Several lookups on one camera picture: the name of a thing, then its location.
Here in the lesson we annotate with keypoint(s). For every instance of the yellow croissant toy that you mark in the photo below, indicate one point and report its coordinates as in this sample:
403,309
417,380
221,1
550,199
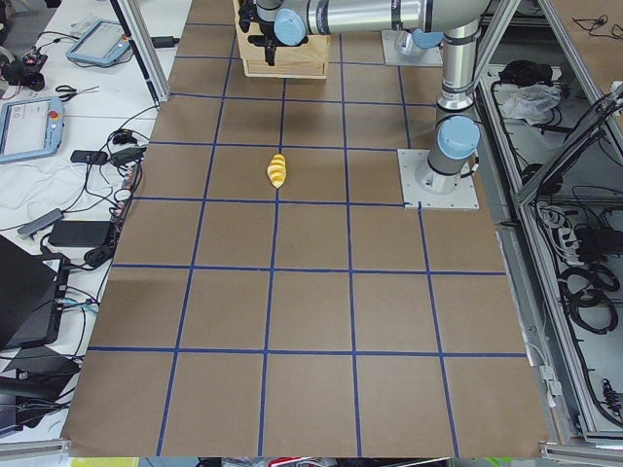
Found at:
277,170

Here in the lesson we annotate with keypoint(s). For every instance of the black power adapter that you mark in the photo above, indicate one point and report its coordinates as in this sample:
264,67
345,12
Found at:
164,42

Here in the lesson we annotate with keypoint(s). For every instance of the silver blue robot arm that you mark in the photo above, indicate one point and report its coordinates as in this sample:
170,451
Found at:
451,26

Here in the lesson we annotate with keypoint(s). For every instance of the aluminium frame post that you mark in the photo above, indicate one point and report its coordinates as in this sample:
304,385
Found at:
131,20

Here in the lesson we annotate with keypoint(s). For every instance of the far blue teach pendant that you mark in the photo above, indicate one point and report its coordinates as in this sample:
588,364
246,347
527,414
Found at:
104,44

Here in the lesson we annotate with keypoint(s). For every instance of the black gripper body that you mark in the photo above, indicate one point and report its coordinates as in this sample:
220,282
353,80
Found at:
269,42

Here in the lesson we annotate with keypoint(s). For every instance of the black handled scissors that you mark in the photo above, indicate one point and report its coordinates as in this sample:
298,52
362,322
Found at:
66,92

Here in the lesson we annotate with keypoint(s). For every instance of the grey rear mounting plate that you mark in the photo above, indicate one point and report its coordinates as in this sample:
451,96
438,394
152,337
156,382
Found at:
412,48

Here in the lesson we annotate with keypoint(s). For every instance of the wooden drawer cabinet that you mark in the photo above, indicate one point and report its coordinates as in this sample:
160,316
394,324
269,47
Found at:
308,60

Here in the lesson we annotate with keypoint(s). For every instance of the blue teach pendant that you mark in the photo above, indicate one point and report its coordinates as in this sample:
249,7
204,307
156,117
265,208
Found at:
31,128
104,44

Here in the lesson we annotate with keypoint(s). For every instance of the near blue teach pendant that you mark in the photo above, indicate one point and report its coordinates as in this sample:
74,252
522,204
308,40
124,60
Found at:
31,128

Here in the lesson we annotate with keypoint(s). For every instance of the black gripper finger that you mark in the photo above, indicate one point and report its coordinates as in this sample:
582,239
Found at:
269,51

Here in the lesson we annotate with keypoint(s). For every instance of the black power brick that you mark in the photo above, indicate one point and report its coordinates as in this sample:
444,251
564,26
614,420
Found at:
68,233

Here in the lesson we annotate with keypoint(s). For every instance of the white cloth bundle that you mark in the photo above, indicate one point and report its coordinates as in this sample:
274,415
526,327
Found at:
533,104

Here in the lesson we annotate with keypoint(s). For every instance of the black laptop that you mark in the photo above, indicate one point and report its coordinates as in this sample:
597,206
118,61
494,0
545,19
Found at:
32,287

